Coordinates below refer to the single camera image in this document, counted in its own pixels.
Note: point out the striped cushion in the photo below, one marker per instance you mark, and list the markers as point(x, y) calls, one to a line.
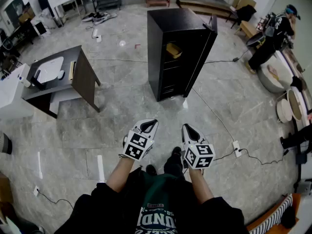
point(273, 217)

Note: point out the black stand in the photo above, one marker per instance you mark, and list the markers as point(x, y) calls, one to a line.
point(36, 82)

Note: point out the black round pan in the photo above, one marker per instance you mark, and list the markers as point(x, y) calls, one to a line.
point(254, 40)

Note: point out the dark wooden desk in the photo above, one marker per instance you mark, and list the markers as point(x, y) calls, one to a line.
point(84, 77)

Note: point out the white floor socket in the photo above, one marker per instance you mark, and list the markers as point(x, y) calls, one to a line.
point(36, 191)

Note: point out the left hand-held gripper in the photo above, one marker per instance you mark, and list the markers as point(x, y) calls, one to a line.
point(136, 146)

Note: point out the black garment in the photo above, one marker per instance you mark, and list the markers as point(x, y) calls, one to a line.
point(246, 14)

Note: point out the large white round basket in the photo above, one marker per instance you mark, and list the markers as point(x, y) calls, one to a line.
point(295, 105)

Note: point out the small white round basket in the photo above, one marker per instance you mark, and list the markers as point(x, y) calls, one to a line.
point(284, 110)

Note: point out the white cabinet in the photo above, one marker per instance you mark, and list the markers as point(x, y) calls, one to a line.
point(12, 94)

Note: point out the white computer mouse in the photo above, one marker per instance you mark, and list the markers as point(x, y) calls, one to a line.
point(61, 74)

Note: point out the grey round tub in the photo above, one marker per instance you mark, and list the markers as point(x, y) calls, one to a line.
point(273, 80)

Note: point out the tall black cabinet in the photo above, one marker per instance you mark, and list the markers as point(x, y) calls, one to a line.
point(175, 25)

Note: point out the person's left forearm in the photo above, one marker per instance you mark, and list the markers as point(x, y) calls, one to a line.
point(120, 173)

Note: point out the light wooden stool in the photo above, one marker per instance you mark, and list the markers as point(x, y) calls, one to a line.
point(248, 28)

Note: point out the yellow object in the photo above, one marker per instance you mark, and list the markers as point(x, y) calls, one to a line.
point(173, 49)

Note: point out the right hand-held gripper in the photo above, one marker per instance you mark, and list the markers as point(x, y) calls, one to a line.
point(198, 155)

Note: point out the brown cardboard sheet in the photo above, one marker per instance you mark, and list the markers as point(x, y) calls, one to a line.
point(246, 2)

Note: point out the person's torso in dark clothing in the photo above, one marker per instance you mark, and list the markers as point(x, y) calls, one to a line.
point(156, 211)

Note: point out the person's right forearm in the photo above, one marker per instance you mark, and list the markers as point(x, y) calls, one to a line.
point(201, 186)

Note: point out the low wooden bench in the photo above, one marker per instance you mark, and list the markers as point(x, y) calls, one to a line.
point(204, 7)

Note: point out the person's left leg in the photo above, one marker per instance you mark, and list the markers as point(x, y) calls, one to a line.
point(151, 170)

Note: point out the white rectangular tray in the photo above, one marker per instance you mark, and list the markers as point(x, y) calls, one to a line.
point(50, 69)

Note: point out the person's leg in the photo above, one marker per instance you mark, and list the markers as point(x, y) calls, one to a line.
point(296, 136)
point(173, 163)
point(151, 170)
point(5, 142)

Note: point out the person's right leg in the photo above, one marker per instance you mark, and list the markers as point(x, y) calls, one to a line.
point(173, 163)

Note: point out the white power strip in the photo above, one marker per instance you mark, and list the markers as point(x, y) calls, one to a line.
point(98, 38)
point(237, 149)

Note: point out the pile of shoes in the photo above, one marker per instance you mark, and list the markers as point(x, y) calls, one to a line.
point(100, 17)

